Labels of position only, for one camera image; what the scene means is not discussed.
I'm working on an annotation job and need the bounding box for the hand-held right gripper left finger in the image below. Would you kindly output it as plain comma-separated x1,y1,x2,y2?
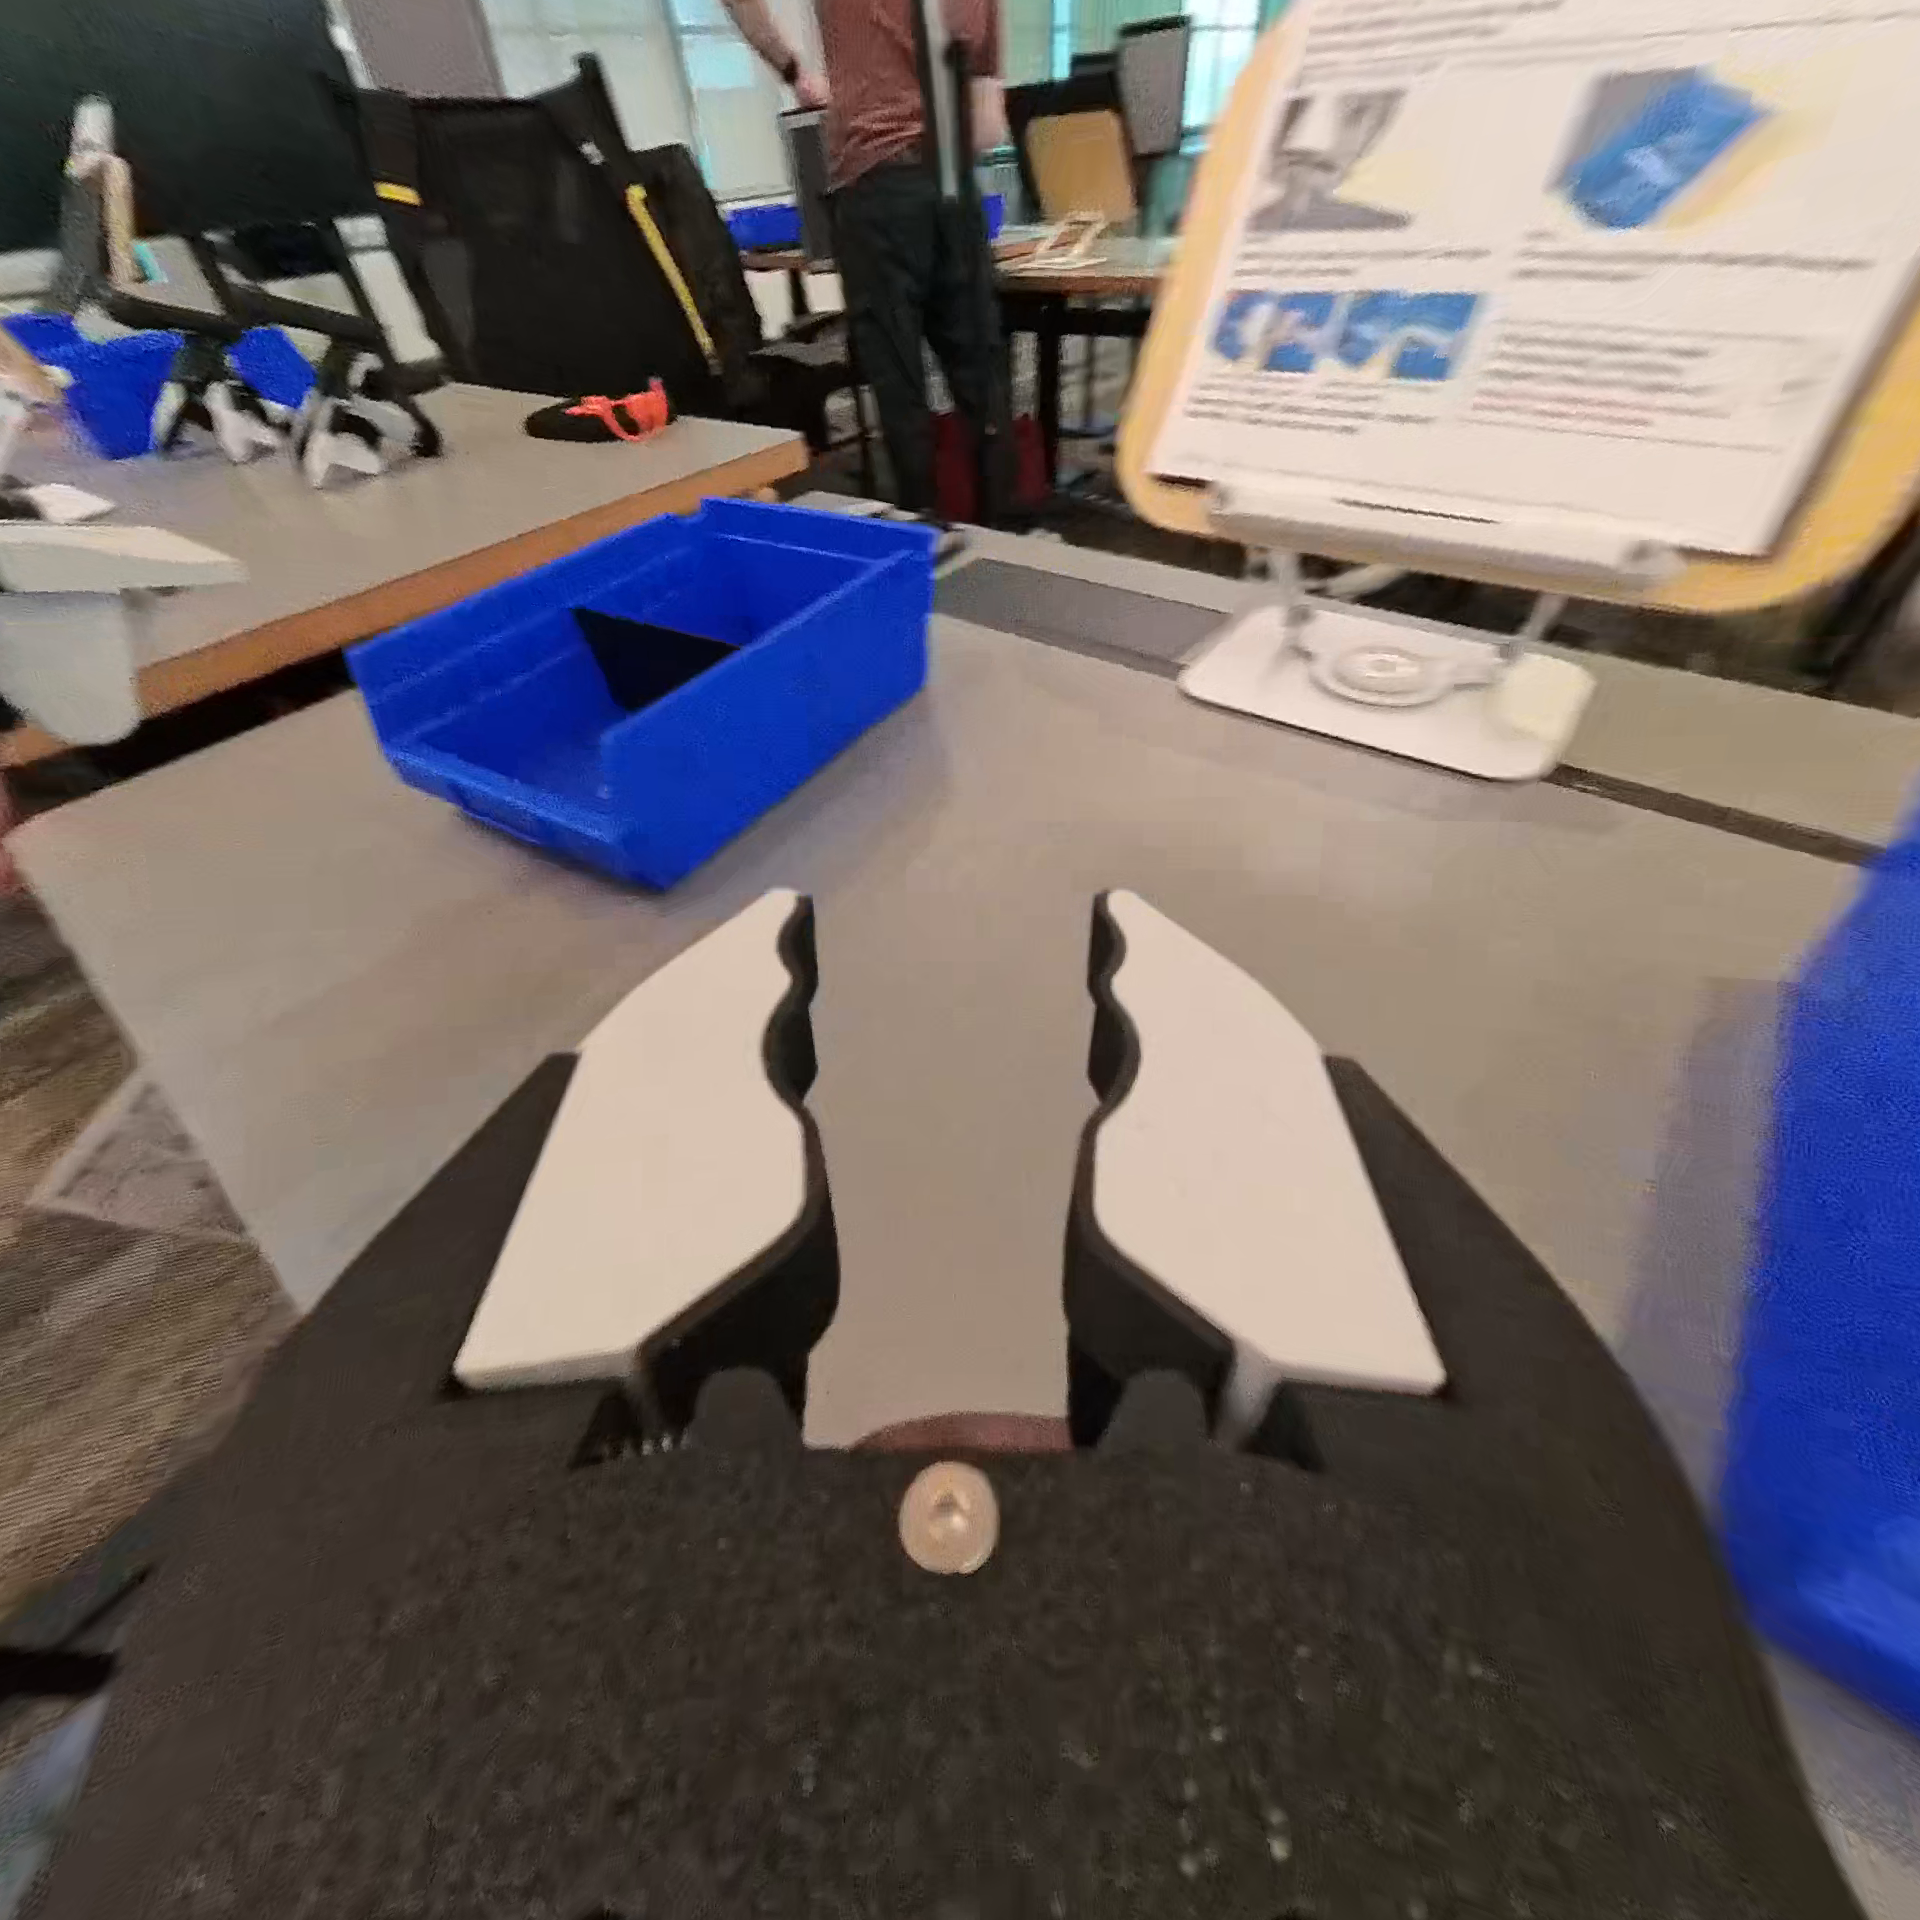
450,888,844,1452

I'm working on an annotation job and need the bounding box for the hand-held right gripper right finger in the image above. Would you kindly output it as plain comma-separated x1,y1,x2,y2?
1070,888,1452,1452

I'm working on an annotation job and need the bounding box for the blue plastic parts bin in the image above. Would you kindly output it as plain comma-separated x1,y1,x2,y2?
1717,808,1920,1697
345,494,941,895

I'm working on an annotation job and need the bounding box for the black and white device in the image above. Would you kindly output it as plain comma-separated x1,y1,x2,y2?
291,374,447,491
154,365,298,460

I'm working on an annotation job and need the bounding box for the grey table with wooden edge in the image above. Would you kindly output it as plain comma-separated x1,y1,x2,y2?
0,384,812,772

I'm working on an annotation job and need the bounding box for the white document stand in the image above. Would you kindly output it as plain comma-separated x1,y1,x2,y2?
1177,481,1690,787

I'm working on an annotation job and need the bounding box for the black bin divider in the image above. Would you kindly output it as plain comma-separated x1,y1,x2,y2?
574,607,747,717

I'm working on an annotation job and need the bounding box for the printed instruction sheet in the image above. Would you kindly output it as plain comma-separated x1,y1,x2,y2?
1145,0,1920,561

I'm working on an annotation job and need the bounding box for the instruction sheet on stand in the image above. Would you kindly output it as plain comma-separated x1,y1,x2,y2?
1117,0,1920,618

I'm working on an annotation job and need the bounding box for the black chair with tan back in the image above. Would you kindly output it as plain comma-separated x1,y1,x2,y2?
1002,17,1198,232

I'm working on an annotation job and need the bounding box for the black pouch with orange strap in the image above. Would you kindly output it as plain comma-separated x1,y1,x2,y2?
522,377,678,445

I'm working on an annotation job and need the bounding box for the yellow strap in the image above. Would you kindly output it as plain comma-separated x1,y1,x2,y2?
624,182,727,377

